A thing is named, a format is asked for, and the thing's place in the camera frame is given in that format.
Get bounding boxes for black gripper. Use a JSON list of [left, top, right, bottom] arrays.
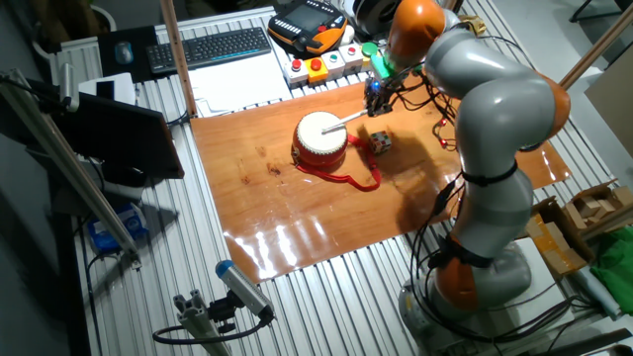
[[364, 77, 397, 118]]

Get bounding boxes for rubik's cube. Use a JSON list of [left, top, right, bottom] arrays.
[[368, 131, 393, 155]]

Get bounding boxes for grey depth camera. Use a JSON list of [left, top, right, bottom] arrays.
[[215, 259, 276, 321]]

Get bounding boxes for wood grain table mat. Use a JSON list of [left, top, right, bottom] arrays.
[[190, 73, 574, 284]]

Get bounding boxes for black keyboard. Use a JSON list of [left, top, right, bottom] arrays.
[[145, 26, 273, 75]]

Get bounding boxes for yellow box big green button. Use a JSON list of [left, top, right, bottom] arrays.
[[359, 42, 381, 70]]

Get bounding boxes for black camera cable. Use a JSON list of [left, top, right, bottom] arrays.
[[151, 315, 273, 346]]

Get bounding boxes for white paper roll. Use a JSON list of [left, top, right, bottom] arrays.
[[573, 266, 622, 320]]

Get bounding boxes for black mouse pad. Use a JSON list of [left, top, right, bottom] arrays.
[[97, 25, 159, 84]]

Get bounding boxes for aluminium camera bracket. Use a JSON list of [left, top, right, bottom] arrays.
[[172, 290, 232, 356]]

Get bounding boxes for wooden pole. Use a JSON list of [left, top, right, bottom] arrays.
[[158, 0, 199, 119], [558, 3, 633, 92]]

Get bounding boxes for brown cardboard sheet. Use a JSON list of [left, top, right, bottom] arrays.
[[584, 53, 633, 159]]

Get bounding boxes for green cloth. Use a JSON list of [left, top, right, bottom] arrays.
[[590, 239, 633, 315]]

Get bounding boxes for black chair base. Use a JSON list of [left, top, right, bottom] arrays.
[[568, 0, 633, 24]]

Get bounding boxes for black monitor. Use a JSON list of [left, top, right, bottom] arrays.
[[27, 78, 186, 180]]

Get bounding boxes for white paper sheets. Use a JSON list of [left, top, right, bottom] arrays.
[[187, 51, 293, 119]]

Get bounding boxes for white flat box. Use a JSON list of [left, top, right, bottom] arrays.
[[494, 236, 575, 342]]

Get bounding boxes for green wrist adapter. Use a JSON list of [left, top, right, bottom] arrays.
[[370, 52, 397, 80]]

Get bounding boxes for white box small green button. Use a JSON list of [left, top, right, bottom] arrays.
[[320, 49, 347, 80]]

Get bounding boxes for white box small red button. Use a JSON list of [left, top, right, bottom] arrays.
[[338, 43, 365, 74]]

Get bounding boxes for black round spool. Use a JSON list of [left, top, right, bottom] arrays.
[[351, 0, 403, 37]]

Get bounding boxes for cardboard box with wooden blocks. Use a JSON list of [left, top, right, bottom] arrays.
[[563, 180, 633, 233]]

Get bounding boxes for red drum strap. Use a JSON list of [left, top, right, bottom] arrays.
[[295, 133, 383, 193]]

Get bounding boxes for blue plastic packet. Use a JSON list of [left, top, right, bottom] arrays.
[[87, 202, 149, 254]]

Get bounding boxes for aluminium profile beam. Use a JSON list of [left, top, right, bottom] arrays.
[[0, 68, 142, 268]]

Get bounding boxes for grey computer mouse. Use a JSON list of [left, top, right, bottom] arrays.
[[114, 41, 135, 65]]

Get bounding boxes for yellow box red button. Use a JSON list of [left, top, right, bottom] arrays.
[[303, 57, 330, 84]]

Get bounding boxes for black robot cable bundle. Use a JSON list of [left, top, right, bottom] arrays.
[[390, 68, 594, 345]]

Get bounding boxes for red drum white skin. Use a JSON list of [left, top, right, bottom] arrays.
[[291, 110, 349, 169]]

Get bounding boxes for white box device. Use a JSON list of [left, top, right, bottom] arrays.
[[77, 72, 137, 106]]

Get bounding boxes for black orange teach pendant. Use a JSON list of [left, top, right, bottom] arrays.
[[267, 0, 349, 55]]

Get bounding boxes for brown cardboard box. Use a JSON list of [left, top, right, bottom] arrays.
[[521, 196, 594, 278]]

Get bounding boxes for white drumstick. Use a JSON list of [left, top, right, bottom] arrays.
[[320, 109, 370, 135]]

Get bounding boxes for silver metal post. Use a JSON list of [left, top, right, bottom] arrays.
[[58, 61, 80, 113]]

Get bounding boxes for white box red mushroom button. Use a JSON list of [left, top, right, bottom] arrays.
[[282, 57, 311, 89]]

